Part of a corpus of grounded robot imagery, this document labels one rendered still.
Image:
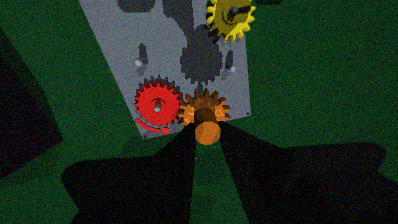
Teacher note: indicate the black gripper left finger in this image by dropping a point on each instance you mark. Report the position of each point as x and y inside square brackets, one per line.
[166, 176]

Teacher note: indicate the yellow gear with black stripe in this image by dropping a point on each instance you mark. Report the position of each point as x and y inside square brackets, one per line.
[226, 25]

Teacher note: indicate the orange gear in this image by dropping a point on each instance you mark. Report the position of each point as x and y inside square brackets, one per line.
[205, 111]

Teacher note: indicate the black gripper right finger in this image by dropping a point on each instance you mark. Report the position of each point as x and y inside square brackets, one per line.
[266, 175]

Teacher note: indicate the red gear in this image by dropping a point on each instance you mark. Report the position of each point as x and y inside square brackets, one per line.
[158, 94]

